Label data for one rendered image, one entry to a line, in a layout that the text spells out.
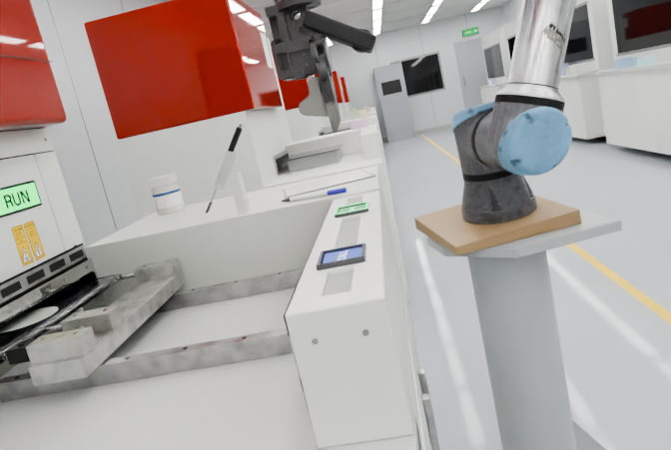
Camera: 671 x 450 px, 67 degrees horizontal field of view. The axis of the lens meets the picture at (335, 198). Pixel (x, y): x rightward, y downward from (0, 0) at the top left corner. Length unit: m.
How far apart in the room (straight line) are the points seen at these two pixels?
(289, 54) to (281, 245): 0.40
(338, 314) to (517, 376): 0.76
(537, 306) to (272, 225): 0.56
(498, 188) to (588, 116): 6.13
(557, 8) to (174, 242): 0.83
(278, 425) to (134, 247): 0.64
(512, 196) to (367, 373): 0.64
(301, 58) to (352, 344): 0.48
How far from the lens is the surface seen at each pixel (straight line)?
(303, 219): 1.02
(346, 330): 0.48
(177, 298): 1.06
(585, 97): 7.14
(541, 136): 0.91
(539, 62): 0.94
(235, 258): 1.07
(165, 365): 0.79
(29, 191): 1.09
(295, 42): 0.81
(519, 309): 1.12
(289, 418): 0.60
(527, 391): 1.21
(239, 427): 0.62
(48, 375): 0.84
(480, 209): 1.06
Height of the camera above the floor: 1.13
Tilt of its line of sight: 10 degrees down
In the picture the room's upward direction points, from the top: 13 degrees counter-clockwise
